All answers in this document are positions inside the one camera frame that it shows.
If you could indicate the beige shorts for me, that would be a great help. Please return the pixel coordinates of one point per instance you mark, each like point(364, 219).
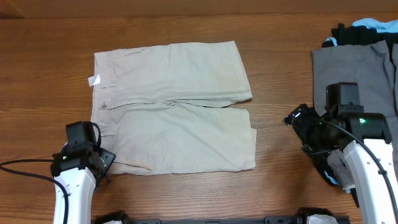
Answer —
point(170, 109)

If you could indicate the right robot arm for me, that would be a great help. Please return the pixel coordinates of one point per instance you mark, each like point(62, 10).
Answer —
point(352, 149)

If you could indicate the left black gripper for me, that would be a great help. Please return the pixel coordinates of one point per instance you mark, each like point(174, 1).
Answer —
point(109, 157)

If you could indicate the light blue garment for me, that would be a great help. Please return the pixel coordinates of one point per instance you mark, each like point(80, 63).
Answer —
point(376, 24)

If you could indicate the grey shorts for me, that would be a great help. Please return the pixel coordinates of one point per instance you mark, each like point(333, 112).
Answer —
point(369, 66)

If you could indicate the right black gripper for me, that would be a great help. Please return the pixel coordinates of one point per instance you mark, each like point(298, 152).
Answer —
point(308, 115)

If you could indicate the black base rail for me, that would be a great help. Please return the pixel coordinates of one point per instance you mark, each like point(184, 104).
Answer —
point(302, 216)

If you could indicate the black garment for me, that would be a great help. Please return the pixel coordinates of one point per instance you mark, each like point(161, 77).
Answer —
point(360, 32)

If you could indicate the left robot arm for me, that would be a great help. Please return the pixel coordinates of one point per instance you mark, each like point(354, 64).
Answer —
point(77, 171)

